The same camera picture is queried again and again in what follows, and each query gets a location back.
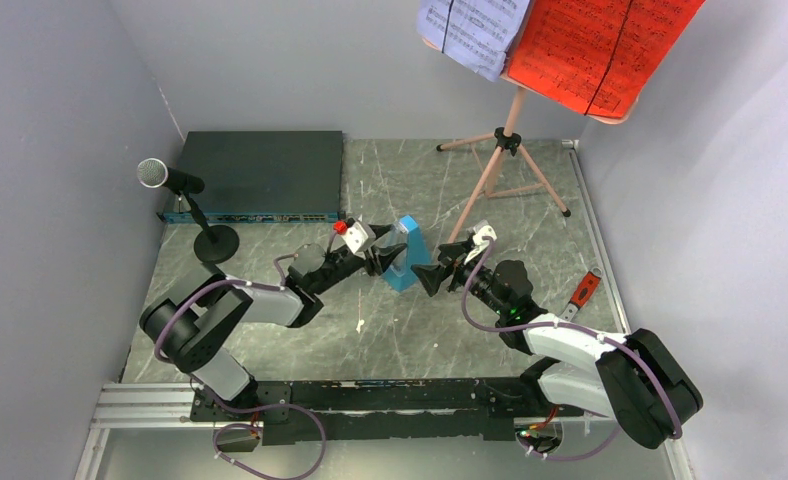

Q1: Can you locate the red handled tool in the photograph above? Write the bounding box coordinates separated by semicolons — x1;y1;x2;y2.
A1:
560;267;603;321

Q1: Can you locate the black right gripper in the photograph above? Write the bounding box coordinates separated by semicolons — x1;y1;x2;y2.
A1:
411;240;508;317

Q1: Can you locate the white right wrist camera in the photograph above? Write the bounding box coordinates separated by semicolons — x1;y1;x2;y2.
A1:
465;220;497;263

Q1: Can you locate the blue metronome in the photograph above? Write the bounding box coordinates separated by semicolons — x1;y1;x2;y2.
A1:
382;215;431;293

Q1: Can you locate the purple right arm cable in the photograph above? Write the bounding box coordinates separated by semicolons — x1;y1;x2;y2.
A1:
460;237;683;463

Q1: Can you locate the clear plastic metronome cover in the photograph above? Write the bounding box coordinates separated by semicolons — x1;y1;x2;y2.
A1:
376;222;409;273

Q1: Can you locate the red sheet music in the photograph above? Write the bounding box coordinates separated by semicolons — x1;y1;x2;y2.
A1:
506;0;704;124

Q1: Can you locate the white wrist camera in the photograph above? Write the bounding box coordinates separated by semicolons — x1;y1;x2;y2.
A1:
333;218;377;256
465;220;497;263

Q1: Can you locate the aluminium frame rail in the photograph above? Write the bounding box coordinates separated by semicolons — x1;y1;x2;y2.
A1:
83;140;673;479

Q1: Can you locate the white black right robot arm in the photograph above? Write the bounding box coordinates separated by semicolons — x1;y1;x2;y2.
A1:
411;239;704;449

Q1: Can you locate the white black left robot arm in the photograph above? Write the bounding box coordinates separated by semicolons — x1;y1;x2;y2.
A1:
138;219;408;420

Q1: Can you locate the blue sheet music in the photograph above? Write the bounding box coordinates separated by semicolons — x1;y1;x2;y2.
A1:
416;0;531;81

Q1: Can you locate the pink tripod music stand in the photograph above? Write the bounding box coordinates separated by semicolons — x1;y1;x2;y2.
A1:
422;36;640;245

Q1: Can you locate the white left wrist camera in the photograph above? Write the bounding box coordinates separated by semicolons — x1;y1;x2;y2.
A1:
333;218;377;256

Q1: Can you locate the black blue network switch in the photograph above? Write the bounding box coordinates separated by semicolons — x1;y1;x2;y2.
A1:
175;131;344;224

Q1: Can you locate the black microphone on round stand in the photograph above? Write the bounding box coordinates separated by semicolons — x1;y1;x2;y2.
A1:
136;158;240;264

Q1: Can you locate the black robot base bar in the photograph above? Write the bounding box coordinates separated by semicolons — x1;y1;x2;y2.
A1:
189;376;585;446

